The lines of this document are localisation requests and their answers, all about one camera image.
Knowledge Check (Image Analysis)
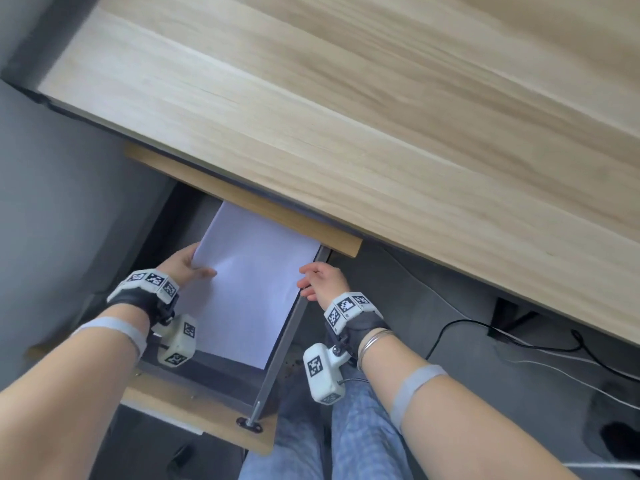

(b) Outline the white marker wrist camera rig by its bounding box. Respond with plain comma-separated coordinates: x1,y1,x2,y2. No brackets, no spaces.
303,292,392,405
106,269,197,368

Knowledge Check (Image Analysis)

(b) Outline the black floor cable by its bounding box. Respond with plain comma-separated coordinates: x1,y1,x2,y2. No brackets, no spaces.
425,318,640,383

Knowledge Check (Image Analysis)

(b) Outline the grey forearm band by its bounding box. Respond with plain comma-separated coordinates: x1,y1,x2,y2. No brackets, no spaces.
389,364,449,435
72,317,149,358

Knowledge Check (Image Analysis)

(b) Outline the person's left forearm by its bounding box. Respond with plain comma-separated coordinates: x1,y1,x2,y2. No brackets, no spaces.
0,307,151,480

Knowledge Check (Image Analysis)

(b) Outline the white floor cable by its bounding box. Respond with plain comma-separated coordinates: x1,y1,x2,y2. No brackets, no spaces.
379,244,640,413

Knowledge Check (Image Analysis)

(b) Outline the person's right forearm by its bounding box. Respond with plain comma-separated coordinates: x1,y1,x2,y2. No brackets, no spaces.
357,332,581,480

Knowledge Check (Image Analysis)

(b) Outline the person's right leg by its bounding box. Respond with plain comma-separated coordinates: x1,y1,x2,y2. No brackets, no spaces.
329,374,413,480

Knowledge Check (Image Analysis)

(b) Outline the person's right hand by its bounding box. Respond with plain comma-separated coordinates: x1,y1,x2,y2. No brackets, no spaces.
297,262,352,311

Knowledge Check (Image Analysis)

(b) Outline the black chair base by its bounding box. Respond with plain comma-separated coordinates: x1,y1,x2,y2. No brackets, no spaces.
165,442,197,473

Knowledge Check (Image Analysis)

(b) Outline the person's left leg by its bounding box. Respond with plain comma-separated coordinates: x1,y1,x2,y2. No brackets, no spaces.
239,409,326,480

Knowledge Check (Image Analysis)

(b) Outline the gathered white paper bundle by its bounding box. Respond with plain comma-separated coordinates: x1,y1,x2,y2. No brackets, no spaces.
175,202,322,371

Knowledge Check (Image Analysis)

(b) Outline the person's left hand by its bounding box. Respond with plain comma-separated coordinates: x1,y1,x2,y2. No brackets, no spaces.
155,243,219,291

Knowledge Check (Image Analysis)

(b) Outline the silver bracelet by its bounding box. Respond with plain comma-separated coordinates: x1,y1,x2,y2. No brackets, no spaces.
355,328,396,371

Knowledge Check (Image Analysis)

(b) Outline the wooden desk drawer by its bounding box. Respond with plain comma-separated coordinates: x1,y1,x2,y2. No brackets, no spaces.
25,142,363,455

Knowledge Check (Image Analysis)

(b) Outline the person's leg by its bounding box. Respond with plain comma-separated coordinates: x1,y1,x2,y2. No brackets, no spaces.
239,409,326,480
329,374,413,480

